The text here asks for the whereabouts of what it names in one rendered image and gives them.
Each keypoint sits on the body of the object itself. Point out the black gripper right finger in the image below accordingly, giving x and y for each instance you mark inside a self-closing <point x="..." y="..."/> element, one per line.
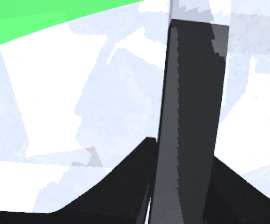
<point x="231" y="200"/>

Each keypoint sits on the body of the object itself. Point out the green rectangular mat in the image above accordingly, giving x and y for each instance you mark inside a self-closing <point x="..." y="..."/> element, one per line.
<point x="21" y="17"/>

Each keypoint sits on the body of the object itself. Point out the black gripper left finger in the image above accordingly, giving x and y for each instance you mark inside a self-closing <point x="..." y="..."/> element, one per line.
<point x="122" y="197"/>

